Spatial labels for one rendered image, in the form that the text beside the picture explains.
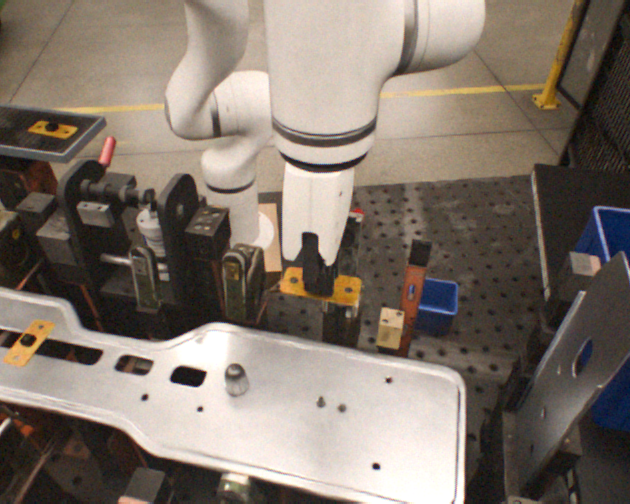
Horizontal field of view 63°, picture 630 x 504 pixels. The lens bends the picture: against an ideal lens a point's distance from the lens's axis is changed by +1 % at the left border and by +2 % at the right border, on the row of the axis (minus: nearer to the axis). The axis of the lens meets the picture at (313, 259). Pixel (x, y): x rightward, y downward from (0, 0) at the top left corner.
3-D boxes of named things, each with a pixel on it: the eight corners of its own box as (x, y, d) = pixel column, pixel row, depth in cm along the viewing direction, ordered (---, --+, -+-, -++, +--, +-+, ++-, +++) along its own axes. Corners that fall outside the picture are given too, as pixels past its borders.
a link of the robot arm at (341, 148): (287, 76, 44) (289, 108, 46) (256, 129, 38) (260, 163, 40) (385, 86, 42) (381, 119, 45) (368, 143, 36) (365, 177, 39)
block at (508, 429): (457, 567, 85) (505, 498, 63) (459, 493, 93) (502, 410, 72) (476, 572, 84) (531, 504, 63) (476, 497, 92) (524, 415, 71)
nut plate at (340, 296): (278, 292, 54) (278, 285, 53) (288, 267, 57) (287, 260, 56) (356, 306, 53) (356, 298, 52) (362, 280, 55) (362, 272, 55)
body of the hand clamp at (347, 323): (319, 418, 103) (321, 307, 78) (326, 389, 108) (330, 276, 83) (348, 425, 102) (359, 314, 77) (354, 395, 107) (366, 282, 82)
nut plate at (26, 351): (23, 367, 77) (20, 363, 76) (1, 362, 77) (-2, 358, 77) (56, 324, 83) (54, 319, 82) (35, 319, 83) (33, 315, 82)
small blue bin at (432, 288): (402, 330, 119) (406, 306, 112) (406, 299, 126) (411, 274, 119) (449, 339, 117) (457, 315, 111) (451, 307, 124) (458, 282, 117)
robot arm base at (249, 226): (200, 211, 135) (190, 153, 121) (272, 208, 137) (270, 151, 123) (196, 264, 122) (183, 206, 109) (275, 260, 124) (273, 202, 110)
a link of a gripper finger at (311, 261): (311, 190, 43) (320, 203, 49) (295, 279, 43) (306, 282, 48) (324, 192, 43) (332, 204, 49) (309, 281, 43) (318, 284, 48)
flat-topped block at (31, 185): (50, 297, 126) (-39, 138, 94) (69, 274, 132) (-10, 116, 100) (87, 304, 124) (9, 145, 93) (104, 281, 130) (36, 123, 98)
